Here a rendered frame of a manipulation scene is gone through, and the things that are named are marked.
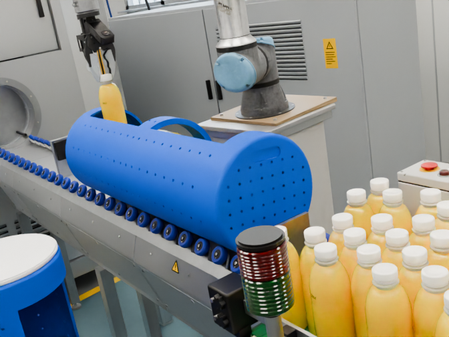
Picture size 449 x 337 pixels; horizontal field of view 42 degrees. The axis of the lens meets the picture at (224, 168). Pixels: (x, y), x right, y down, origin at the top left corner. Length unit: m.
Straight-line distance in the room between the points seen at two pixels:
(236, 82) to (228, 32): 0.14
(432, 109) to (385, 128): 1.19
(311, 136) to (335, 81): 1.20
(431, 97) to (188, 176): 3.05
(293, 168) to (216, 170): 0.20
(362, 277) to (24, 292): 0.75
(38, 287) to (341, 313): 0.69
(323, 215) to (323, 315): 0.89
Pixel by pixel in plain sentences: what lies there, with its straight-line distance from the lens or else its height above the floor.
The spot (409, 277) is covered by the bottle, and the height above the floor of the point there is 1.07.
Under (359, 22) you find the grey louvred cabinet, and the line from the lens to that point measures 2.89.
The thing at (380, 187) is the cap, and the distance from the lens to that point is 1.30.
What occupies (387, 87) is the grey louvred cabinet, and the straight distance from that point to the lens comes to 3.09.
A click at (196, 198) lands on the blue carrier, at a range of 1.32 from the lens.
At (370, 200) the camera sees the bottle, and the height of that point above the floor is 1.07.
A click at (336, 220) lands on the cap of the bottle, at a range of 1.13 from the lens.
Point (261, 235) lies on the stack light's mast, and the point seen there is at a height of 1.26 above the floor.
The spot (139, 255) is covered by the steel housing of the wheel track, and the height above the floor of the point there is 0.86.
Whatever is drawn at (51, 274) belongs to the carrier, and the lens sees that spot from 1.43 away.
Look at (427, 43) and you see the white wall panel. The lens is 4.17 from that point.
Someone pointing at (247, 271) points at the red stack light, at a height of 1.22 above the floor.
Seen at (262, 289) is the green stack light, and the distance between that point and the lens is 0.75.
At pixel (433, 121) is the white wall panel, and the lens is 4.28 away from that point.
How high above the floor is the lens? 1.57
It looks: 17 degrees down
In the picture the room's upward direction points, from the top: 10 degrees counter-clockwise
